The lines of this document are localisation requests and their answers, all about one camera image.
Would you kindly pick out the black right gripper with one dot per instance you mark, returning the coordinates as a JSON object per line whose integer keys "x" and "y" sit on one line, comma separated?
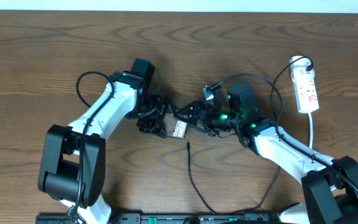
{"x": 197, "y": 106}

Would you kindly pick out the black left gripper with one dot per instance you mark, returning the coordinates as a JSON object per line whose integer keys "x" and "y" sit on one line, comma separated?
{"x": 151, "y": 127}

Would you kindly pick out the bronze Galaxy smartphone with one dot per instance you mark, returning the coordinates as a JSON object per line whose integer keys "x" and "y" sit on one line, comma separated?
{"x": 173, "y": 127}

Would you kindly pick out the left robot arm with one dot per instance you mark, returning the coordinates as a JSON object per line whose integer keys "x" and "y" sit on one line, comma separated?
{"x": 73, "y": 164}

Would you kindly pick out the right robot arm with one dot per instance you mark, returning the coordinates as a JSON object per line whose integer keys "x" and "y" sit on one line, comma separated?
{"x": 330, "y": 186}

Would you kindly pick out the white USB charger adapter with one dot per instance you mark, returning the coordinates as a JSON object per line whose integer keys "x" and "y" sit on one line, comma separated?
{"x": 301, "y": 66}

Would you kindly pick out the white power strip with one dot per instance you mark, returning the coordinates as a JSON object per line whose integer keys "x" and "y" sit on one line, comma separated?
{"x": 305, "y": 90}

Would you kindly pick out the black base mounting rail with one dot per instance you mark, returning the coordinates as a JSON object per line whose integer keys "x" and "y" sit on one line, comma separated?
{"x": 135, "y": 218}

